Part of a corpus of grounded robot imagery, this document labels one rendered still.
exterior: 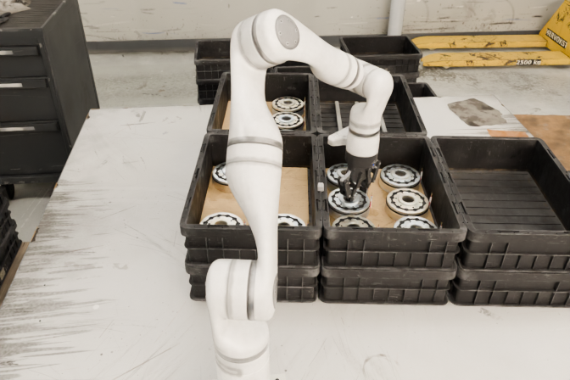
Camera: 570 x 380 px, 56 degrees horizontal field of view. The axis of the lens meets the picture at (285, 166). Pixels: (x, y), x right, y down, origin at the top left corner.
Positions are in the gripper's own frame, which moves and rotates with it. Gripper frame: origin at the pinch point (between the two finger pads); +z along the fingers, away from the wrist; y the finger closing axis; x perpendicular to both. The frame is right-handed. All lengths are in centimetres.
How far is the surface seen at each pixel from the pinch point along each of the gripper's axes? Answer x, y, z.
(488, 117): 11, 90, 14
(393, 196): -6.4, 6.1, -0.8
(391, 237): -19.0, -12.2, -6.4
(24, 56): 168, -19, 8
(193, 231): 9.5, -41.5, -6.9
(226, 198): 23.9, -22.2, 2.3
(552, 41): 90, 363, 73
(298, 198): 11.6, -8.7, 2.2
